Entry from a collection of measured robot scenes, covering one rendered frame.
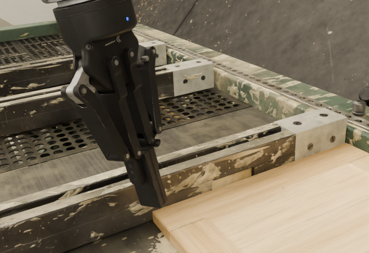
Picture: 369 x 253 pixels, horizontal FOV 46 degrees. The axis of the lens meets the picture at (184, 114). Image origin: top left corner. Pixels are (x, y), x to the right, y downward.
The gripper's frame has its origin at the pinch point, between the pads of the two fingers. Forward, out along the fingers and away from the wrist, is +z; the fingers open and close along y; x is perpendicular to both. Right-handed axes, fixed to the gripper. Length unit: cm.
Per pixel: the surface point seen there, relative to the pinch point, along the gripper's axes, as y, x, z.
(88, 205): -1.1, -13.1, 6.4
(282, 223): -14.9, 8.2, 16.1
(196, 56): -76, -39, 8
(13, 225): 7.1, -17.6, 4.2
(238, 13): -224, -95, 25
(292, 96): -54, -3, 13
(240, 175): -22.9, -1.6, 14.1
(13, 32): -89, -136, -6
